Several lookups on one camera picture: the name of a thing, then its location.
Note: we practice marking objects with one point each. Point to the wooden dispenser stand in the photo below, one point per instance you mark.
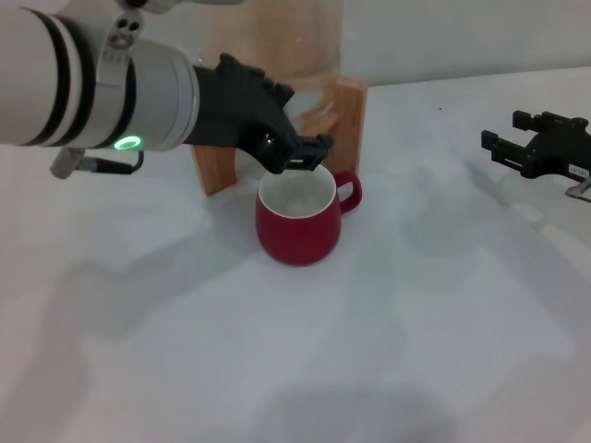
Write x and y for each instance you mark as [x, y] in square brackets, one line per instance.
[348, 129]

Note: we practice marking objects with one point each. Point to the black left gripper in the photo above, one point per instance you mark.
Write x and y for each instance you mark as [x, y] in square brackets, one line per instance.
[240, 111]

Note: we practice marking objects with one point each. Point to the red cup white inside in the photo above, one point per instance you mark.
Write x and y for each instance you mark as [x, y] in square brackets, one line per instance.
[300, 235]

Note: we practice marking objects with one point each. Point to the glass water dispenser jar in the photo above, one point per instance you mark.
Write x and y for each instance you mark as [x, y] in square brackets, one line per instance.
[300, 41]

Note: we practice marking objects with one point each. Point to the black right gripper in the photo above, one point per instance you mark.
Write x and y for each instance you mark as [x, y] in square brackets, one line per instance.
[554, 147]

